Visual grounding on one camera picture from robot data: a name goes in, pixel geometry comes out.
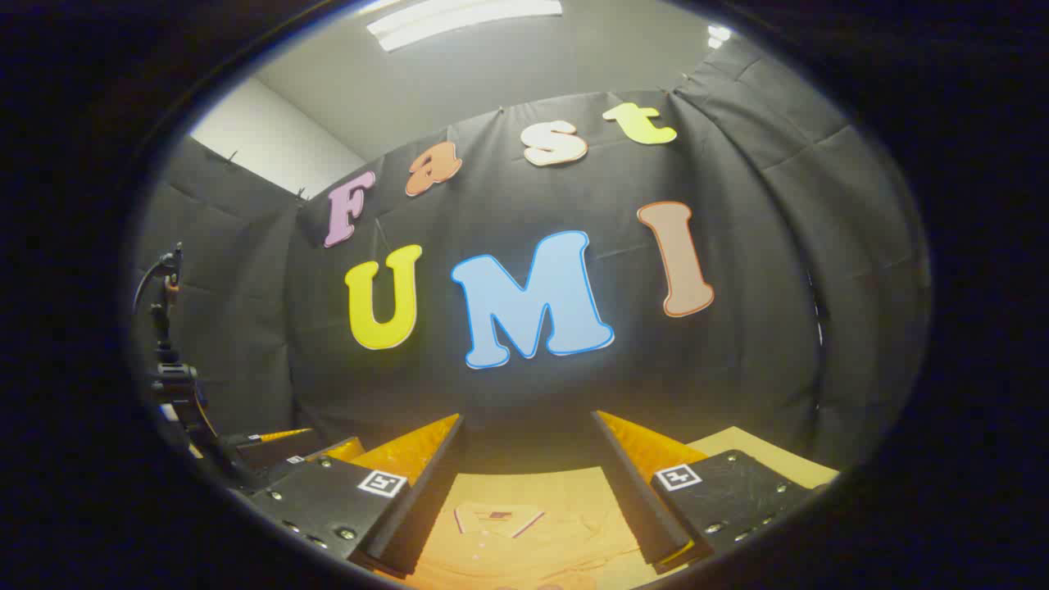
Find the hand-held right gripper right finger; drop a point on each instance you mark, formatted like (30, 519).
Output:
(639, 508)

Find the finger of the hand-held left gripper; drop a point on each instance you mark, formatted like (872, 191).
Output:
(270, 449)
(344, 451)

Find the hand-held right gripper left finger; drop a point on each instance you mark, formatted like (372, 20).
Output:
(418, 512)

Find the orange T-shirt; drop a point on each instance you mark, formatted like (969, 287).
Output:
(565, 549)

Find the black backdrop cloth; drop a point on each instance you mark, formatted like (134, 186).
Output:
(508, 197)

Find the long ceiling light panel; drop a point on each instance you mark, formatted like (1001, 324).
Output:
(459, 20)

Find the small ceiling light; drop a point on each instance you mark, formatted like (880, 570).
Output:
(718, 34)

